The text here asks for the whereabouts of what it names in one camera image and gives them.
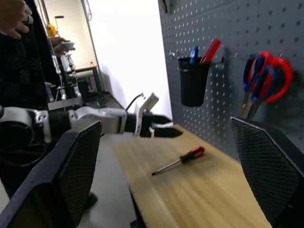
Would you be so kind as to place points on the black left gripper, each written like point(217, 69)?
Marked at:
point(147, 126)

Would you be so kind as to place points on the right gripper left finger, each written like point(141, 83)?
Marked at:
point(59, 180)

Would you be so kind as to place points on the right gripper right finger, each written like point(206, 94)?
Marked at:
point(268, 171)

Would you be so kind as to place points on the white handheld controller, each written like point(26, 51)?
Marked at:
point(65, 45)

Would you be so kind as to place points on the dark grey pegboard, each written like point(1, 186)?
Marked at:
point(237, 23)

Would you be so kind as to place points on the person hand holding controller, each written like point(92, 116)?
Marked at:
point(58, 40)

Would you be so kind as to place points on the person hand with ring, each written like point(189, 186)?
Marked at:
point(13, 16)

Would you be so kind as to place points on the black cup holder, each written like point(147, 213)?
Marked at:
point(192, 83)

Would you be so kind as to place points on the person in black clothing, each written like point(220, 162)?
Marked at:
point(23, 71)

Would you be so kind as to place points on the yellow device on stand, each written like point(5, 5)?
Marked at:
point(51, 28)

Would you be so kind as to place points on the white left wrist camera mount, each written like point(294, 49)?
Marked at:
point(149, 102)

